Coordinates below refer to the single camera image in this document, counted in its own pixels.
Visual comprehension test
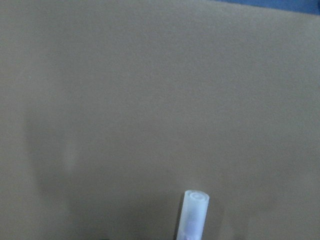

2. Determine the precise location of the purple marker pen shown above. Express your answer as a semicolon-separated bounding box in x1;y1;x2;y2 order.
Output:
176;190;210;240

